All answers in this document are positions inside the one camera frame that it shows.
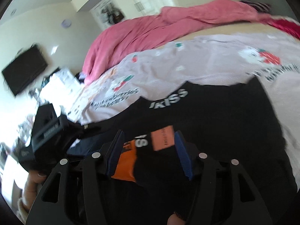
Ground black long-sleeve sweater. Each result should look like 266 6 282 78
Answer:
68 77 299 224

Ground left hand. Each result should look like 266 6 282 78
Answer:
22 170 47 212

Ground right hand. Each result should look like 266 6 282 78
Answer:
167 213 186 225

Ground white dresser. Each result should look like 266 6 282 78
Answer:
28 67 83 115

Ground pink duvet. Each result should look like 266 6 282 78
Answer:
82 0 270 85

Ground hanging bags on door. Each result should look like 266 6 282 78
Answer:
101 3 125 26

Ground strawberry bear print bedsheet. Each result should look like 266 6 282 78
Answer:
67 32 299 178

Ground red pillow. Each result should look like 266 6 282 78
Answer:
262 18 300 39

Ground striped pillow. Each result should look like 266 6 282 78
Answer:
241 0 271 13

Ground black wall television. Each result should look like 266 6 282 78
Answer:
1 44 48 97

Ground purple wall clock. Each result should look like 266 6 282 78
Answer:
61 19 72 29

